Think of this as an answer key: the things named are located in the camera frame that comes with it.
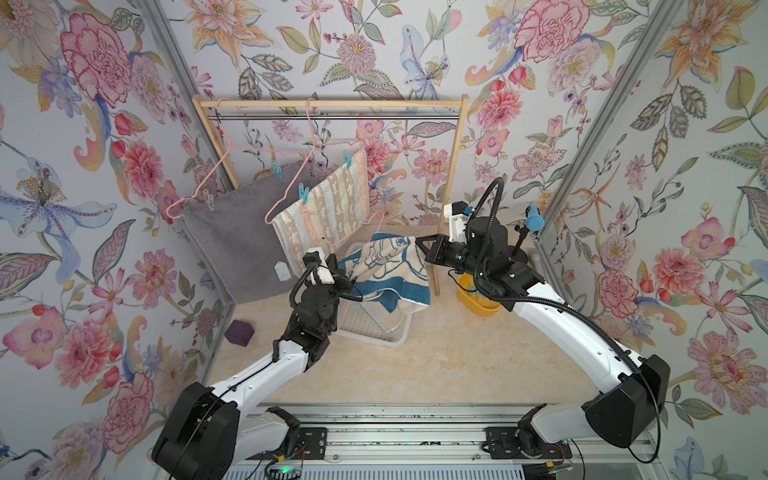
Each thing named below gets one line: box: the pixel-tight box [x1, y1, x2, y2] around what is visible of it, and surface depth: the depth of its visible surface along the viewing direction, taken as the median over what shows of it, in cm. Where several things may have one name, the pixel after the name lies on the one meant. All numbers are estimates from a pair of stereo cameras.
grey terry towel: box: [182, 160, 313, 305], surface depth 83 cm
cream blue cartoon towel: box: [338, 233, 431, 332], surface depth 79 cm
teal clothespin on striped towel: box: [298, 182, 310, 205], surface depth 77 cm
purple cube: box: [224, 319, 255, 347], surface depth 90 cm
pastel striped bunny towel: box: [271, 149, 371, 274], surface depth 86 cm
